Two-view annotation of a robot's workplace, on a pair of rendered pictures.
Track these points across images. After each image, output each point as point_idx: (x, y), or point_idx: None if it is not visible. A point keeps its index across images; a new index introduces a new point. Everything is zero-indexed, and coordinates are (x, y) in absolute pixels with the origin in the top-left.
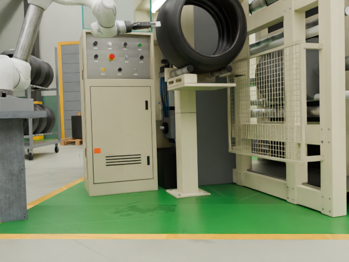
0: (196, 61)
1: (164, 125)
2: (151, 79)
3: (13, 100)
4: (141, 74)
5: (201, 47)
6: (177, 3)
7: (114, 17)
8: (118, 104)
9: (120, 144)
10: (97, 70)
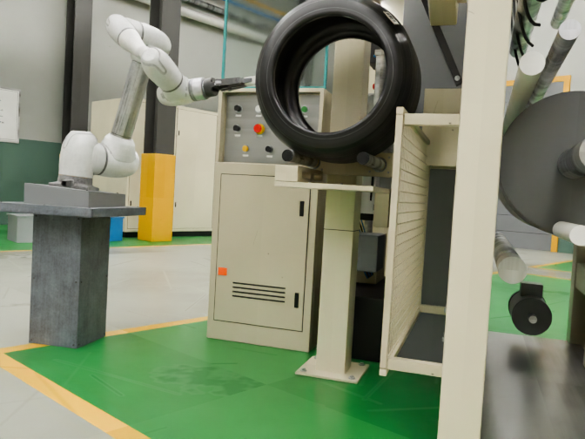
0: (297, 143)
1: None
2: None
3: (66, 191)
4: None
5: None
6: (270, 44)
7: (166, 77)
8: (258, 204)
9: (255, 266)
10: (238, 149)
